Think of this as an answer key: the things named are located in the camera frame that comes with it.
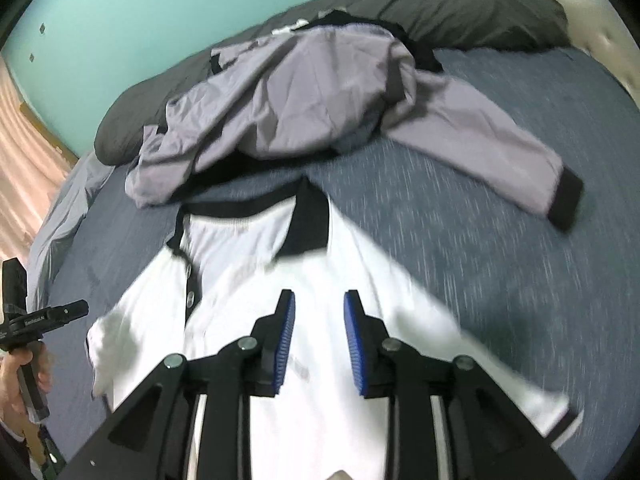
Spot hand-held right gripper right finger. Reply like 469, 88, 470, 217
344, 290, 576, 480

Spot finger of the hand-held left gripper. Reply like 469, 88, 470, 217
42, 300, 90, 332

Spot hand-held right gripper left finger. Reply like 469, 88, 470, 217
65, 290, 297, 480

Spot white polo shirt black collar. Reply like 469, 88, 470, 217
85, 177, 583, 480

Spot person's left forearm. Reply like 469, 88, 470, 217
0, 420, 31, 466

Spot person's left hand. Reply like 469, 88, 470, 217
0, 346, 54, 430

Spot light grey duvet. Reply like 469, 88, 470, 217
25, 152, 116, 311

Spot blue bed sheet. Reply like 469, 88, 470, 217
45, 47, 640, 480

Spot pink curtain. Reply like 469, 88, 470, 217
0, 52, 81, 261

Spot wooden board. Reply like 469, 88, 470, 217
19, 102, 61, 153

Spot grey jacket black cuffs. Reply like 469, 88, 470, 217
124, 10, 585, 233

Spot dark grey long pillow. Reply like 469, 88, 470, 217
95, 0, 571, 166

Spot cream tufted headboard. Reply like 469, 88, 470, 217
517, 0, 640, 106

